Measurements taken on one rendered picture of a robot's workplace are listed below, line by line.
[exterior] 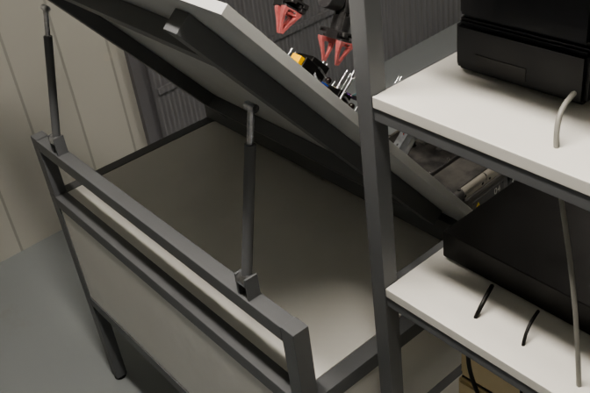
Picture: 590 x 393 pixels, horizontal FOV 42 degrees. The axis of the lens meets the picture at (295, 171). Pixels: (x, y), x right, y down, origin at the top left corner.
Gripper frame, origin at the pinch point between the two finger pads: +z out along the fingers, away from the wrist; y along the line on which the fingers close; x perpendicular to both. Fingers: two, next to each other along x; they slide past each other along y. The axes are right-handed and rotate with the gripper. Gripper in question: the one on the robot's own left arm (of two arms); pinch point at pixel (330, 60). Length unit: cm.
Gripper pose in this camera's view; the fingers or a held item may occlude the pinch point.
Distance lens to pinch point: 235.3
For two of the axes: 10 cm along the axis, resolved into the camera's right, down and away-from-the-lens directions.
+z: -2.6, 9.4, 2.1
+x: 6.9, 0.3, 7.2
